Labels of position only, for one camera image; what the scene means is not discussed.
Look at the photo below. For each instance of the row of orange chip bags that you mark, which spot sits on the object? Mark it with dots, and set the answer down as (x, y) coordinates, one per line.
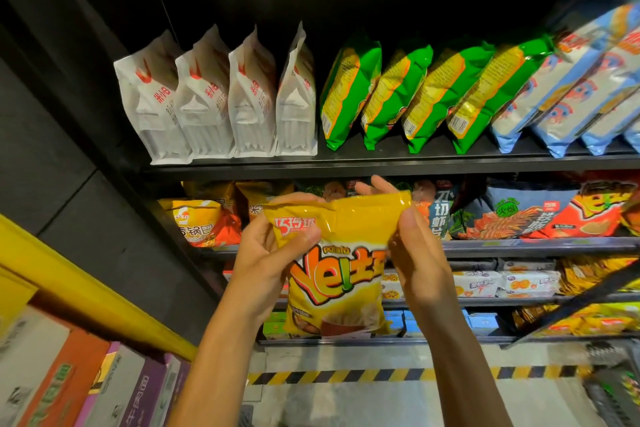
(590, 211)

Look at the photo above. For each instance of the black shopping basket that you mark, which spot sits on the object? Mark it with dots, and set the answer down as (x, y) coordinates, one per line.
(620, 397)

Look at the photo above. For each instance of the row of small blue boxes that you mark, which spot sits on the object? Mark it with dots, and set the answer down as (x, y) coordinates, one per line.
(480, 322)

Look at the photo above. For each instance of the green fries snack bag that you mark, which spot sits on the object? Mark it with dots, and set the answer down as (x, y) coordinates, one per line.
(395, 96)
(495, 91)
(445, 91)
(350, 91)

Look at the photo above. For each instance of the tan snack bag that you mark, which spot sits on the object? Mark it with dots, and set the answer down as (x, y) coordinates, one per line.
(260, 193)

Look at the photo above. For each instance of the black metal shelf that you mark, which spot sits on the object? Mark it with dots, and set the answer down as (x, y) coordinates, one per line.
(400, 163)

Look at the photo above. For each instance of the stack of noodle cartons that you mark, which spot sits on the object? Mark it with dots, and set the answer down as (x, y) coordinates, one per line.
(80, 382)

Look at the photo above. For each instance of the person's left hand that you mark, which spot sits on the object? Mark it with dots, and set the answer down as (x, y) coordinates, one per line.
(260, 272)

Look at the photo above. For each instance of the row of plain white bags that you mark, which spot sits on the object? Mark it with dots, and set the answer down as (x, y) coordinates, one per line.
(210, 96)

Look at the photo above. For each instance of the person's right hand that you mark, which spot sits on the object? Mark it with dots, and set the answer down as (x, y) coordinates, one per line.
(420, 262)

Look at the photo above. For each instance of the orange yellow snack bag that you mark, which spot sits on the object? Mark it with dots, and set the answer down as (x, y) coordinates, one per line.
(200, 221)

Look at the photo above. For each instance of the dark shrimp chip bags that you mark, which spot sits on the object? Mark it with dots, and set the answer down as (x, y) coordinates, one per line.
(510, 211)
(335, 189)
(440, 207)

